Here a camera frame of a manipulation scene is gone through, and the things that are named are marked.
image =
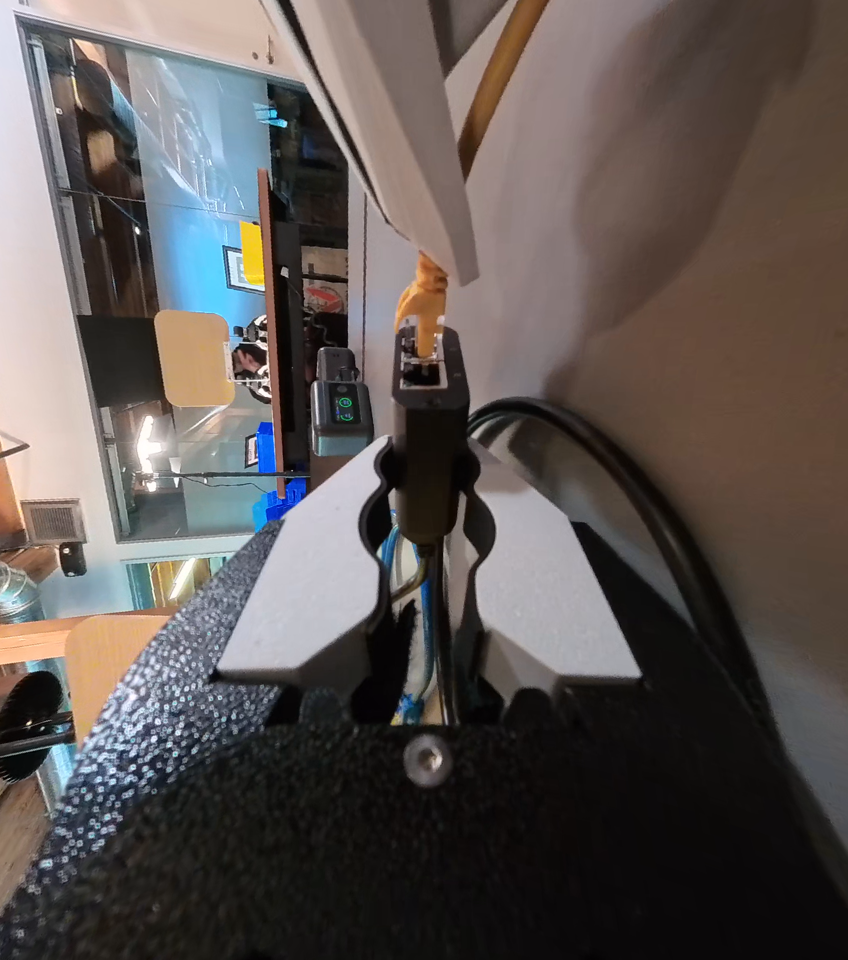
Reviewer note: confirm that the wall vent grille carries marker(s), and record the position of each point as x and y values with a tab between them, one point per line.
53	521

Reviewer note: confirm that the black ribbed round fixture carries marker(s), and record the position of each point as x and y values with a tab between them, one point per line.
23	720

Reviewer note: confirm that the framed printed marker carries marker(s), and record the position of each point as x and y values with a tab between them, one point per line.
233	268

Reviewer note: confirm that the yellow plastic bin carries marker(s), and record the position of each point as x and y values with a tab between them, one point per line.
251	251

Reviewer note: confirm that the black ethernet adapter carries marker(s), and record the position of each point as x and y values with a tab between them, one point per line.
427	450

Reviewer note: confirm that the blue plastic bin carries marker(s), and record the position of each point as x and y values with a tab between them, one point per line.
274	514
265	446

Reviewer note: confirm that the wooden desk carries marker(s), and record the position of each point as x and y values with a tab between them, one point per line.
274	337

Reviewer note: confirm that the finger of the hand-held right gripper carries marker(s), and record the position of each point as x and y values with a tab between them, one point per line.
394	112

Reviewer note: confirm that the grey device with green display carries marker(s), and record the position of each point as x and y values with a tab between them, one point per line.
337	427

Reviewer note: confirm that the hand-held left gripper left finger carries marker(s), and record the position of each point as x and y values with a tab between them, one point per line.
304	570

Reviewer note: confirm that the wooden chair back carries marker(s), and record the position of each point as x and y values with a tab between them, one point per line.
109	667
191	360

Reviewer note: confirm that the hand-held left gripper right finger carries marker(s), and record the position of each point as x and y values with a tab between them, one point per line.
544	592

